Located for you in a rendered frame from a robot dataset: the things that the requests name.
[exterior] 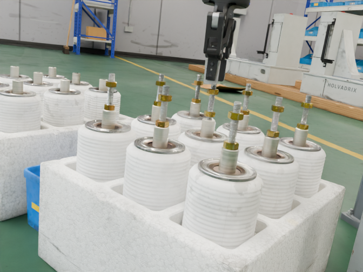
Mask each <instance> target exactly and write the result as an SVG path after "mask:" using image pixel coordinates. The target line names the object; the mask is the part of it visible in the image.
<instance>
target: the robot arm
mask: <svg viewBox="0 0 363 272"><path fill-rule="evenodd" d="M202 2H203V3H204V4H206V5H210V6H214V9H213V12H208V14H207V22H206V32H205V42H204V48H203V51H204V54H205V58H208V59H206V65H205V73H204V83H205V84H212V85H215V84H217V83H218V82H219V81H224V79H225V72H226V65H227V60H226V59H228V58H229V57H230V54H231V53H232V51H231V49H232V44H233V37H234V31H235V29H236V23H237V21H236V20H234V19H233V15H234V13H233V12H234V10H235V9H246V8H248V7H249V5H250V0H202ZM213 46H214V47H213Z"/></svg>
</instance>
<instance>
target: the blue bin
mask: <svg viewBox="0 0 363 272"><path fill-rule="evenodd" d="M40 169H41V165H36V166H31V167H27V168H25V169H24V177H25V178H26V199H27V214H28V224H29V225H30V226H31V227H32V228H34V229H35V230H36V231H38V232H39V193H40Z"/></svg>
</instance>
